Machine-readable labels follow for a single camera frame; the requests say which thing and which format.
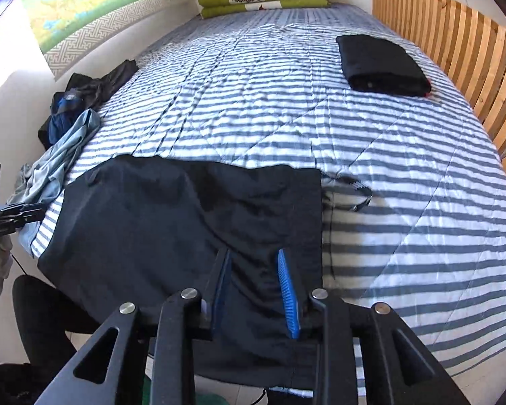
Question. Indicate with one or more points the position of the folded black garment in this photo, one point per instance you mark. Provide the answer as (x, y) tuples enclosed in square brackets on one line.
[(373, 64)]

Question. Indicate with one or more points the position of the wooden slatted bed rail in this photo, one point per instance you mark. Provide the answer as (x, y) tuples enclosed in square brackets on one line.
[(468, 46)]

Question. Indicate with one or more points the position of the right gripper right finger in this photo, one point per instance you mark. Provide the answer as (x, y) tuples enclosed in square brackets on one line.
[(356, 346)]

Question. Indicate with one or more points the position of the light blue shirt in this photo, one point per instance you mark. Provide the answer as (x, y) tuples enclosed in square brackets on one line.
[(43, 180)]

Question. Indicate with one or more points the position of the black yellow-striped track pants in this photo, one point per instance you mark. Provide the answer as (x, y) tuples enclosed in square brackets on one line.
[(139, 229)]

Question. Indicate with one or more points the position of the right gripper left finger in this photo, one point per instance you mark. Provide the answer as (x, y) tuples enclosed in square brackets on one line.
[(110, 367)]

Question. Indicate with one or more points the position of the blue white striped bedspread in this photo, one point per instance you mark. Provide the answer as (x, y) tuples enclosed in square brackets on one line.
[(267, 88)]

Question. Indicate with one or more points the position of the dark jacket pile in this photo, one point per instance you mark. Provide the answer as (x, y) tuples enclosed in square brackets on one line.
[(82, 92)]

